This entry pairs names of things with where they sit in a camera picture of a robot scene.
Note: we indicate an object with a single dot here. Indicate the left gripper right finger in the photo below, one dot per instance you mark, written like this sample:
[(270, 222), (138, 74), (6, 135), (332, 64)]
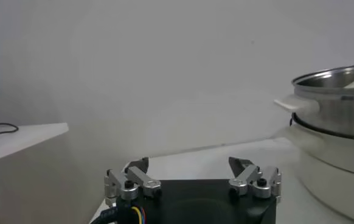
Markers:
[(250, 176)]

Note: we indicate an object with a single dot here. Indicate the white electric cooking pot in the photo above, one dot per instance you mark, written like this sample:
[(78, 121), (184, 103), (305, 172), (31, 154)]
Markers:
[(341, 182)]

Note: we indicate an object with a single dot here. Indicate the white side table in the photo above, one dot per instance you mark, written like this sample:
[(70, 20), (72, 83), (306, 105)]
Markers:
[(37, 137)]

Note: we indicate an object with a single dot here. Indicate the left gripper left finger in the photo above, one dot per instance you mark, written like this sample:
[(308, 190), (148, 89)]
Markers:
[(134, 178)]

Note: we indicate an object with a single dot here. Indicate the perforated steel steamer basket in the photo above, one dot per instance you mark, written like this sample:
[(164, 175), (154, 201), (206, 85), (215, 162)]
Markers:
[(341, 118)]

